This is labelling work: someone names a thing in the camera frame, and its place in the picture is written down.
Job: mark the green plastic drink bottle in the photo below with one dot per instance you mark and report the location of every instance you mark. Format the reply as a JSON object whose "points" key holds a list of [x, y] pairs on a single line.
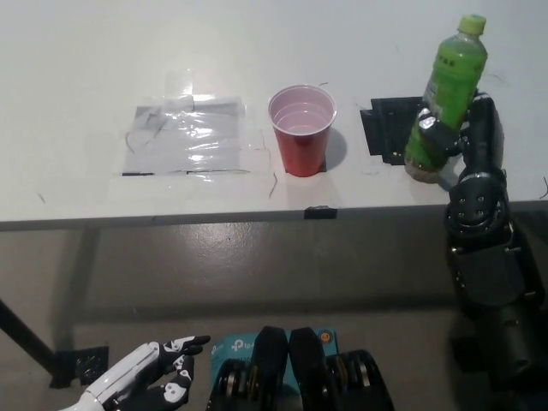
{"points": [[449, 77]]}

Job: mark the teal tp-link cardboard box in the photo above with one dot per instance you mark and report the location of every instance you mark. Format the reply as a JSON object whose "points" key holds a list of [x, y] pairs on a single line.
{"points": [[233, 349]]}

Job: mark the red plastic cup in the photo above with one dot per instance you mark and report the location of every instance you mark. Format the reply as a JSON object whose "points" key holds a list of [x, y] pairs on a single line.
{"points": [[301, 141]]}

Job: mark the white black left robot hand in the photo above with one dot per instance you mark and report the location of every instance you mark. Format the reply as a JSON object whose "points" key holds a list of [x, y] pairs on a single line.
{"points": [[141, 372]]}

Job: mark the black slanted table leg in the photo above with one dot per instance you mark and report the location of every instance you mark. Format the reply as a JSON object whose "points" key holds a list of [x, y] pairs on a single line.
{"points": [[25, 331]]}

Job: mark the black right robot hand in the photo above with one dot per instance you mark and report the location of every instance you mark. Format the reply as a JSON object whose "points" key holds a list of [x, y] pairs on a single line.
{"points": [[484, 132]]}

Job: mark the black tape square marker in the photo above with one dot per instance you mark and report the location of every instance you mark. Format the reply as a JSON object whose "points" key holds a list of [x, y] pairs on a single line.
{"points": [[389, 128]]}

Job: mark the grey sheet under clear tape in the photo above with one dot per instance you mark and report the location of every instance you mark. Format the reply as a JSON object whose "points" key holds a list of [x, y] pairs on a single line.
{"points": [[188, 141]]}

